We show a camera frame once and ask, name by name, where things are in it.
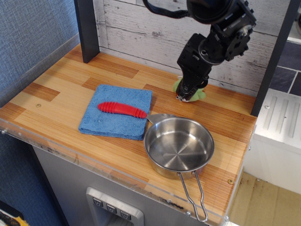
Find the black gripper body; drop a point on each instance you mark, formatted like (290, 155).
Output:
(199, 55)

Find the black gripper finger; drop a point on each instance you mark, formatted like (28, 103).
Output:
(194, 89)
(181, 91)

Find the green plush toy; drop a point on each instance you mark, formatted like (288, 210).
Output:
(200, 94)

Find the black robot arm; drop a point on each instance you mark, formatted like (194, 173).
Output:
(231, 21)

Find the white toy sink unit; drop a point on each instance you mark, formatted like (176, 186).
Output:
(274, 153)

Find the clear acrylic edge guard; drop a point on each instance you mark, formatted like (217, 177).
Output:
(69, 173)

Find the silver button panel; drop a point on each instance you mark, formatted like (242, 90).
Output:
(109, 211)

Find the red-handled metal utensil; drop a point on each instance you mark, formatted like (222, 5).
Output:
(119, 108)

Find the metal pan with wire handle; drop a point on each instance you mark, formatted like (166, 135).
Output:
(179, 148)

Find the right dark gray post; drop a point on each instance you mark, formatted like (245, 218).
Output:
(276, 54)

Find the dark gray post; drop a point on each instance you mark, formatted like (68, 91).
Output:
(276, 54)
(86, 21)

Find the left dark gray post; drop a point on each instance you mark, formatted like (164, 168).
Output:
(86, 21)

